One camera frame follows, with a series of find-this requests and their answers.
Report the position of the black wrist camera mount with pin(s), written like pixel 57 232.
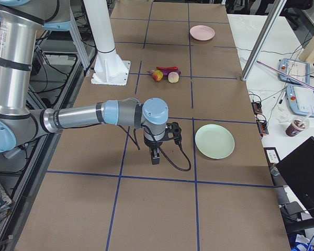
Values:
pixel 173 132

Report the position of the green plate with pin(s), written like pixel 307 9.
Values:
pixel 214 141

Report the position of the pink plate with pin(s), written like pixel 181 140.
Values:
pixel 202 32

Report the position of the black laptop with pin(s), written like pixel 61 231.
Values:
pixel 297 170

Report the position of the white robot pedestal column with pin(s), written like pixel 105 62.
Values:
pixel 109 68

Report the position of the teach pendant tablet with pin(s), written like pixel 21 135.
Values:
pixel 300 100
pixel 298 70

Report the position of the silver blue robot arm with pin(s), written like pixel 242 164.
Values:
pixel 20 21

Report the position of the orange circuit board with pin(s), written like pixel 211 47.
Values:
pixel 262 127
pixel 257 107

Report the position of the aluminium frame post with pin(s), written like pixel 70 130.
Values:
pixel 271 18

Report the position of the upper teach pendant tablet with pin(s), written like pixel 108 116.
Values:
pixel 298 70

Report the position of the purple drink cup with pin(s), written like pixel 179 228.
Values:
pixel 297 125

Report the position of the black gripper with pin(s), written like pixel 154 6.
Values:
pixel 152 144

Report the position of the lower teach pendant tablet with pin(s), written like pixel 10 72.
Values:
pixel 300 100

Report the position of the purple eggplant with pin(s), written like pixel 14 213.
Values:
pixel 164 72

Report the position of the green pink peach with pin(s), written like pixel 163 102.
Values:
pixel 173 77

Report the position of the red chili pepper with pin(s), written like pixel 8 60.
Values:
pixel 174 68

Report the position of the red yellow pomegranate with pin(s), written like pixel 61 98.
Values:
pixel 157 75

